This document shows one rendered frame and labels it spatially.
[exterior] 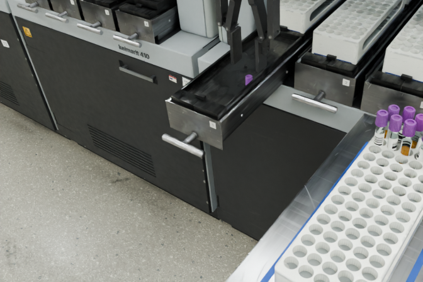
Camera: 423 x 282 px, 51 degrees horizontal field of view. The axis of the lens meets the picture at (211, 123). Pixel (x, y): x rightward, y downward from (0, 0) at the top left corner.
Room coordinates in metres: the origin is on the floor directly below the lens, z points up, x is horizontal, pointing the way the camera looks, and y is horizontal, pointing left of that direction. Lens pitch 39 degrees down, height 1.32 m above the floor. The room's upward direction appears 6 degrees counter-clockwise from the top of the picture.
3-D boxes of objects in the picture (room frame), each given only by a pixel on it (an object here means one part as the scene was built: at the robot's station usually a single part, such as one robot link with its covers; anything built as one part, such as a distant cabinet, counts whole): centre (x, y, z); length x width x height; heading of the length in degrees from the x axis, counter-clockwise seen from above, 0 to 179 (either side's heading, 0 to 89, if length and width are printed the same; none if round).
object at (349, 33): (0.91, -0.36, 0.83); 0.30 x 0.10 x 0.06; 139
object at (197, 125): (0.92, -0.17, 0.78); 0.73 x 0.14 x 0.09; 139
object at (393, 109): (0.47, -0.25, 0.88); 0.02 x 0.02 x 0.11
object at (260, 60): (0.73, -0.11, 0.88); 0.03 x 0.01 x 0.07; 139
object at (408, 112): (0.46, -0.26, 0.88); 0.02 x 0.02 x 0.11
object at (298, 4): (1.06, -0.29, 0.83); 0.30 x 0.10 x 0.06; 139
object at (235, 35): (0.77, -0.06, 0.88); 0.03 x 0.01 x 0.07; 139
